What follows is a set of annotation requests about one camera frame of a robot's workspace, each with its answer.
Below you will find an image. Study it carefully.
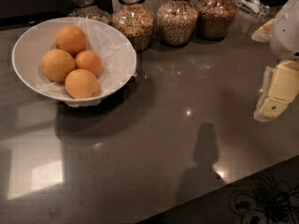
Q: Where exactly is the glass jar of grains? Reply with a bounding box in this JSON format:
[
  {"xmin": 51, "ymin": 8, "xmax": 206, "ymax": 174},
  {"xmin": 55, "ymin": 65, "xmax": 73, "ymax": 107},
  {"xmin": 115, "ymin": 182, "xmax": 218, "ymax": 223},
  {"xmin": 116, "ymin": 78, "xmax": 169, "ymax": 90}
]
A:
[{"xmin": 156, "ymin": 0, "xmax": 198, "ymax": 47}]

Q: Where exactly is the clear plastic bowl liner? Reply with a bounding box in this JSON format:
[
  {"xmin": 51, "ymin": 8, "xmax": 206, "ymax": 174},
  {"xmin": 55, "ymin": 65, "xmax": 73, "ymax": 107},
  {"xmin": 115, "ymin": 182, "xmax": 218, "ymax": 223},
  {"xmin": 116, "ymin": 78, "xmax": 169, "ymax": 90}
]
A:
[{"xmin": 32, "ymin": 18, "xmax": 136, "ymax": 107}]

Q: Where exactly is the glass jar of cereal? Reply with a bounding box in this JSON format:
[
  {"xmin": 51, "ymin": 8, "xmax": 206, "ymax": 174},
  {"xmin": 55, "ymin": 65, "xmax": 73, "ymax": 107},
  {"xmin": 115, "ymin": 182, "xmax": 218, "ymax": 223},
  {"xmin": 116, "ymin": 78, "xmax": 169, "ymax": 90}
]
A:
[{"xmin": 111, "ymin": 0, "xmax": 154, "ymax": 52}]

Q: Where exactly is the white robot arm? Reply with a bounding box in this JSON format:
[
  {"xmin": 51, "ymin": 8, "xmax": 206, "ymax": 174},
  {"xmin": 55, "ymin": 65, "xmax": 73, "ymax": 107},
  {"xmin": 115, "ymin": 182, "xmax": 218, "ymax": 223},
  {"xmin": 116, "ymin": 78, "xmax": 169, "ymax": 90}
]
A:
[{"xmin": 251, "ymin": 0, "xmax": 299, "ymax": 122}]

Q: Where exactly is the clear plastic wrapped packet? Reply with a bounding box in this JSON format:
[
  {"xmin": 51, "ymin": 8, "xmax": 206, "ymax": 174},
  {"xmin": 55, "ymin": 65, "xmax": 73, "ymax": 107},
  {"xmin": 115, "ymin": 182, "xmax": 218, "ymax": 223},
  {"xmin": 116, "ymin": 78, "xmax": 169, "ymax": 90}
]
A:
[{"xmin": 235, "ymin": 0, "xmax": 270, "ymax": 17}]

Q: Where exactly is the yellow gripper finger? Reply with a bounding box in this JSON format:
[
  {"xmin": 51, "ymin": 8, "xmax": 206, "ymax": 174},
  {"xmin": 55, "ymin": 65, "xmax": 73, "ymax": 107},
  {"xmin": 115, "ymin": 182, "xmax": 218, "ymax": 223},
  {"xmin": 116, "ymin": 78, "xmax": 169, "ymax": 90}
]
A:
[{"xmin": 253, "ymin": 60, "xmax": 299, "ymax": 122}]

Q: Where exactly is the small orange at centre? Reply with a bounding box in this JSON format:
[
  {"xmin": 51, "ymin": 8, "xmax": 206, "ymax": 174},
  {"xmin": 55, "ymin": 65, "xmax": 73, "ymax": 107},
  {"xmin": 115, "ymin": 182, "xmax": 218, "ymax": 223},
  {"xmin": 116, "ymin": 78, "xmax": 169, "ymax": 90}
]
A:
[{"xmin": 75, "ymin": 50, "xmax": 103, "ymax": 77}]

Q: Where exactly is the white ceramic bowl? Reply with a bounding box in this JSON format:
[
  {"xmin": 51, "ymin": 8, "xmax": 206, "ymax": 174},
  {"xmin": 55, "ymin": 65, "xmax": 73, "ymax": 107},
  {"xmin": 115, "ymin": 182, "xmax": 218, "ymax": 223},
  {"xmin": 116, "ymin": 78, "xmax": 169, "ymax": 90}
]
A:
[{"xmin": 11, "ymin": 17, "xmax": 137, "ymax": 104}]

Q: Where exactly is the glass jar far left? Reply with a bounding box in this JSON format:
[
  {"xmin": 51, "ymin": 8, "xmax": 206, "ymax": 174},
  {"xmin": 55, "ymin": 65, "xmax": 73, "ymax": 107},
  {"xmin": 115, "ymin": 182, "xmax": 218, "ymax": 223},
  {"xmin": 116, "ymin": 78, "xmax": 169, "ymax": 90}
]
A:
[{"xmin": 68, "ymin": 0, "xmax": 110, "ymax": 24}]

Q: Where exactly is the dark cabinet at back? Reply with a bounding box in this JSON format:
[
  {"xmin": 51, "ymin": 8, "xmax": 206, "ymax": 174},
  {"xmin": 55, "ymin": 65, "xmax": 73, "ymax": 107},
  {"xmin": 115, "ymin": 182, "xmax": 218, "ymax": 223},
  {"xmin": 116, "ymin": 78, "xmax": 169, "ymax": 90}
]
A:
[{"xmin": 0, "ymin": 0, "xmax": 68, "ymax": 19}]

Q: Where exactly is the orange at bowl back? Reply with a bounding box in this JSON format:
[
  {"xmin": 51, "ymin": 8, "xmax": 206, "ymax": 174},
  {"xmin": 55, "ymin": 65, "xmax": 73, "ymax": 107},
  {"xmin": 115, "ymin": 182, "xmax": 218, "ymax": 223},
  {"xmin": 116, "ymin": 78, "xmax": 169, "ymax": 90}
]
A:
[{"xmin": 54, "ymin": 25, "xmax": 88, "ymax": 56}]

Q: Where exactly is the glass jar of nuts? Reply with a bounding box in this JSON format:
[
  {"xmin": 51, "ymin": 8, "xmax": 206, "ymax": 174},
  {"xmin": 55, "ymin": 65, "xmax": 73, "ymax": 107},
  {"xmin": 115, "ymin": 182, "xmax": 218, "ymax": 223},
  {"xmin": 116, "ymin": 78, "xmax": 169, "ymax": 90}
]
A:
[{"xmin": 195, "ymin": 0, "xmax": 237, "ymax": 40}]

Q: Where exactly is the black cable tangle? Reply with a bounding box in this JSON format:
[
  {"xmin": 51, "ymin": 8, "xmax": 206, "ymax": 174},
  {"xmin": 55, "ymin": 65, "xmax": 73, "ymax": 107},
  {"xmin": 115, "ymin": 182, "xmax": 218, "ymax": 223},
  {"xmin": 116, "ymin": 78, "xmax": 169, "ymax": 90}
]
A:
[{"xmin": 228, "ymin": 173, "xmax": 299, "ymax": 224}]

